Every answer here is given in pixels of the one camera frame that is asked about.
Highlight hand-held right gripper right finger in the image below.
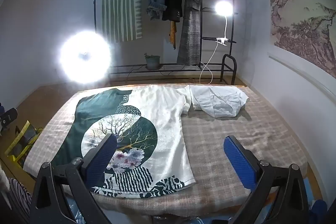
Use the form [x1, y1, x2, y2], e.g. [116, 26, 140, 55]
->
[223, 135, 311, 224]

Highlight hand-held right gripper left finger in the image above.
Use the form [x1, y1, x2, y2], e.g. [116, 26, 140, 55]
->
[29, 133, 118, 224]

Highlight white green printed t-shirt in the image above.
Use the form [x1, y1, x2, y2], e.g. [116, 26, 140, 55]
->
[23, 84, 197, 199]

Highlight black metal clothes rack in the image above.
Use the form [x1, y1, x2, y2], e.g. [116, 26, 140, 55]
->
[93, 0, 239, 75]

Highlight beige plaid blanket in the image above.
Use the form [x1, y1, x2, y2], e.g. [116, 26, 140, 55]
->
[23, 84, 309, 216]

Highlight white folded garment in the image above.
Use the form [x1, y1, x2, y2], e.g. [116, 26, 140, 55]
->
[189, 84, 250, 118]

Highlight yellow trimmed bag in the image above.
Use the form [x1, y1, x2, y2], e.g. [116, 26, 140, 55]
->
[5, 120, 44, 169]

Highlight blue cloth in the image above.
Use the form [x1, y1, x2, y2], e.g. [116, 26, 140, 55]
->
[308, 199, 328, 224]

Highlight black device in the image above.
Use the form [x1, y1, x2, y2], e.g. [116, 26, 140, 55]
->
[0, 107, 18, 132]

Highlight small potted plant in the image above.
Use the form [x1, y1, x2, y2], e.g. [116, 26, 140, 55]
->
[144, 53, 161, 70]

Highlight grey plaid coat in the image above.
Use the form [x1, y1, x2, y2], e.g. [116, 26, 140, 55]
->
[176, 0, 203, 66]

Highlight orange scarf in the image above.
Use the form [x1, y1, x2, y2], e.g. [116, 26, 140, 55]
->
[169, 21, 177, 50]

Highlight white clip lamp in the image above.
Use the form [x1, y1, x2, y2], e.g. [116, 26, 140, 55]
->
[215, 0, 234, 46]

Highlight white lamp cable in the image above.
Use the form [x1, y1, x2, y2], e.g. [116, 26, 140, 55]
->
[199, 42, 219, 85]

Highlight black metal bed rail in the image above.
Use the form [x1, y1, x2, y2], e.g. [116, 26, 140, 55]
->
[220, 54, 238, 85]

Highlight ring light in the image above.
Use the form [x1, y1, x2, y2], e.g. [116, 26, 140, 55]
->
[59, 30, 112, 84]

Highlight green striped wall cloth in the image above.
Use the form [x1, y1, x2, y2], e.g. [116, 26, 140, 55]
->
[98, 0, 143, 43]

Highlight landscape wall poster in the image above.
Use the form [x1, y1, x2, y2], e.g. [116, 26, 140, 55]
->
[269, 0, 336, 75]

